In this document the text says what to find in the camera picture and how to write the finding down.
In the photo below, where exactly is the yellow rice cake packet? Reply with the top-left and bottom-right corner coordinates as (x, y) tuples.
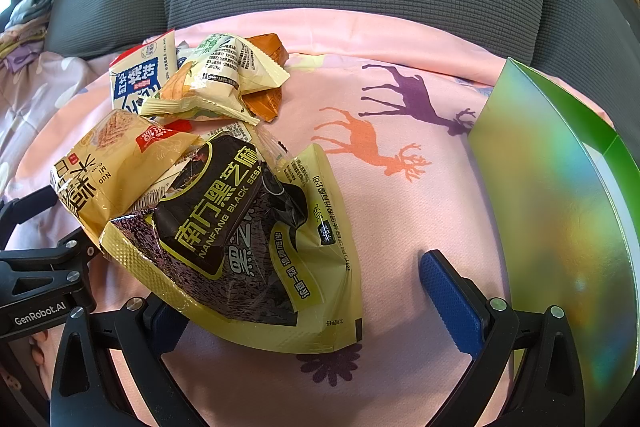
(50, 109), (200, 243)

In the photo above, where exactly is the black sesame paste bag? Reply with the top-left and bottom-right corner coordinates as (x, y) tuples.
(101, 132), (363, 355)

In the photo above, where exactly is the red white biscuit packet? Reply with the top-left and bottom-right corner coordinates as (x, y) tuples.
(108, 30), (177, 114)

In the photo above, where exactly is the pale green cracker packet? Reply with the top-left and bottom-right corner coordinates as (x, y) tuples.
(141, 34), (290, 126)

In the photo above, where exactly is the orange snack packet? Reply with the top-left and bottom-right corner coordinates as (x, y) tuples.
(242, 34), (288, 122)

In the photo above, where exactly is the mauve spotted quilt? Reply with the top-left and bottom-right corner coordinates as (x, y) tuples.
(1, 52), (115, 193)

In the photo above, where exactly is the green cardboard box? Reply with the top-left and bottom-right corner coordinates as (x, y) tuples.
(469, 60), (639, 426)

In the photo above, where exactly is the folded floral cloth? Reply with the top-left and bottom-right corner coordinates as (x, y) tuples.
(1, 0), (54, 74)

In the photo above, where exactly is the pink deer print blanket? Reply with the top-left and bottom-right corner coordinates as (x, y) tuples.
(4, 7), (616, 427)

